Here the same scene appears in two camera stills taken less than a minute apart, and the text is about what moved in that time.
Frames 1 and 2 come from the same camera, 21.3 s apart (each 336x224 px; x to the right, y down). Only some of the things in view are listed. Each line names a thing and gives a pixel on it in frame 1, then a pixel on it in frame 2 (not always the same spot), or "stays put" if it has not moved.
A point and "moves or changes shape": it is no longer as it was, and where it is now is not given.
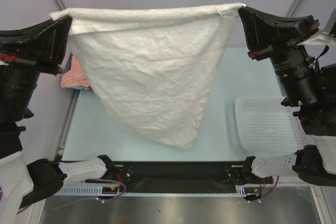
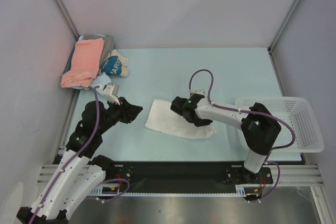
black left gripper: x=49 y=39 -> x=129 y=112
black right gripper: x=284 y=43 -> x=179 y=106
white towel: x=156 y=67 moves or changes shape
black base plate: x=184 y=177 stays put
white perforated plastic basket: x=265 y=124 stays put
